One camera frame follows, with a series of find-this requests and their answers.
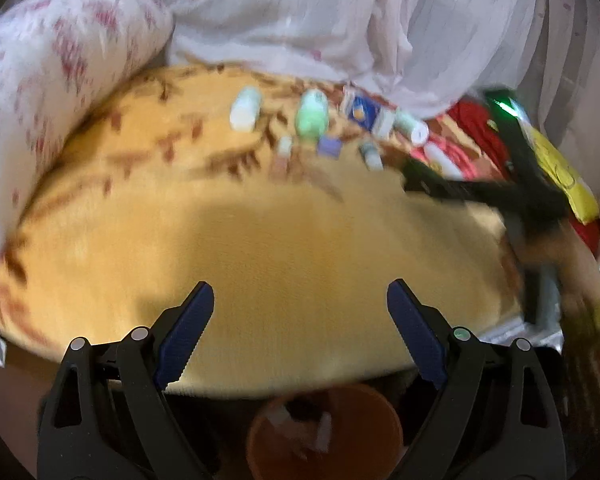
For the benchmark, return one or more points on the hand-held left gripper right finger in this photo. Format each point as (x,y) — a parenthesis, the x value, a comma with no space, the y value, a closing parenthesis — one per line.
(412,330)

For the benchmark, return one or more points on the person's right forearm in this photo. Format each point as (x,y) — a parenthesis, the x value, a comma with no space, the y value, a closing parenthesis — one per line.
(590,375)

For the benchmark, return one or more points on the white plastic bottle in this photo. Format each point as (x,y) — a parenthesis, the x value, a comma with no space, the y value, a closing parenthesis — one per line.
(244,109)

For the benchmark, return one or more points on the blue and white carton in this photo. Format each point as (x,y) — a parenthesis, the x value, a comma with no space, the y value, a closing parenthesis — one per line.
(360,109)

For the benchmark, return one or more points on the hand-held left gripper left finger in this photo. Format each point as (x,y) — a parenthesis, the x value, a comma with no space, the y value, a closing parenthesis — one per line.
(190,330)

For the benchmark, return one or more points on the orange plastic bucket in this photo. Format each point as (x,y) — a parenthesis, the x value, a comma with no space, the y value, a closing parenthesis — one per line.
(365,425)

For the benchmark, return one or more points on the small white tube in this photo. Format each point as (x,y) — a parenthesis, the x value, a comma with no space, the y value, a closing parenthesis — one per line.
(285,145)

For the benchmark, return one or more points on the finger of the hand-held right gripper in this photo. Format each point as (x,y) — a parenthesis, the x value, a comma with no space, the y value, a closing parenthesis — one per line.
(445,187)
(522,150)

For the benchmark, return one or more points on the person's right hand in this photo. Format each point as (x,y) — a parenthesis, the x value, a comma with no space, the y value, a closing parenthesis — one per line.
(580,280)

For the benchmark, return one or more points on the green plastic bottle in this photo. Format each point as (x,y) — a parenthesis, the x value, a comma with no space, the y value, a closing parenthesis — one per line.
(312,114)

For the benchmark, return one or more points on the small teal and white bottle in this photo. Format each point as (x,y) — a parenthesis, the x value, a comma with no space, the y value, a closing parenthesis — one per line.
(371,156)

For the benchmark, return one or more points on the red blanket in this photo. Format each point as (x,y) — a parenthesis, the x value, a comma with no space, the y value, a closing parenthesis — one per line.
(480,130)

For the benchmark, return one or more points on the yellow patterned pillow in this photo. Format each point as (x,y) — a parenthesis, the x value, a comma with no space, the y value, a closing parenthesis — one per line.
(575,180)

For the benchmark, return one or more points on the yellow floral blanket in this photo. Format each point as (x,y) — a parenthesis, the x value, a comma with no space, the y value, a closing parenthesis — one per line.
(280,260)

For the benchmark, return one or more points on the white and green jar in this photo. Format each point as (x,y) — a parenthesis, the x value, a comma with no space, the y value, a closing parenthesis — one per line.
(412,129)

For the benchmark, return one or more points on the small purple box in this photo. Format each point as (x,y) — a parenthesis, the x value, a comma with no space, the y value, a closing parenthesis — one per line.
(328,147)

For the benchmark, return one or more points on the pink floral white pillow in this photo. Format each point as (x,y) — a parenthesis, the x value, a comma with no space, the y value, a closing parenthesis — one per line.
(55,85)

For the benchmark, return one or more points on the small white box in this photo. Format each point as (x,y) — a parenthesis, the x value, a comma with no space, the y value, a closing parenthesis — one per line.
(384,124)

